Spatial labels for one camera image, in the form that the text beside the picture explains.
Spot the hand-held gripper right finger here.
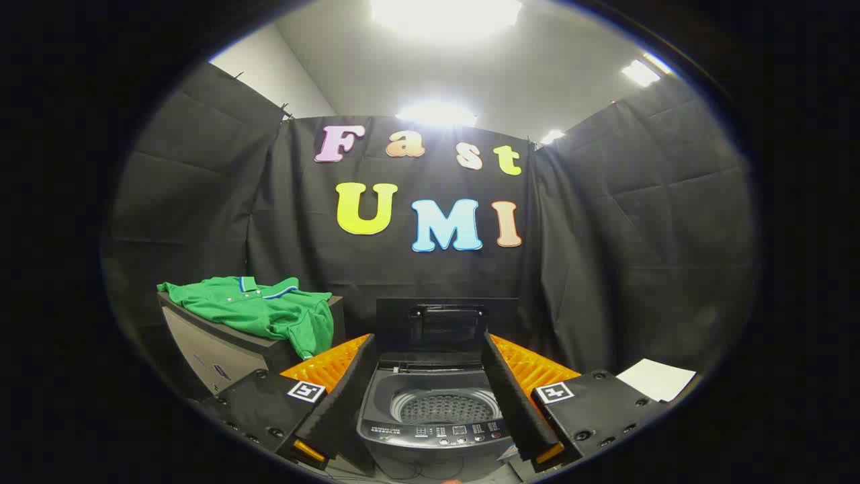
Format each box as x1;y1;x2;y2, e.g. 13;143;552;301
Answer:
482;331;673;475

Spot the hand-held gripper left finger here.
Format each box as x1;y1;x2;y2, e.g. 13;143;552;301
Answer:
202;333;378;471

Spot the grey washing machine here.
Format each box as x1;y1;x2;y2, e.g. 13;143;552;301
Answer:
357;350;523;482

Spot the green polo shirt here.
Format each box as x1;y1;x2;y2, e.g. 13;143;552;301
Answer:
157;276;335;360

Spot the grey cabinet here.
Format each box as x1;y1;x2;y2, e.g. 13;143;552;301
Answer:
158;290;345;399

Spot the white paper sheet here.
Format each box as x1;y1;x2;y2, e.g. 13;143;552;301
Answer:
616;358;697;403

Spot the black backdrop cloth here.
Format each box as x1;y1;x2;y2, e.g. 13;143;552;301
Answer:
101;60;760;404

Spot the large ceiling light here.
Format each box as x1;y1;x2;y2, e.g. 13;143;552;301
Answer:
370;0;523;40

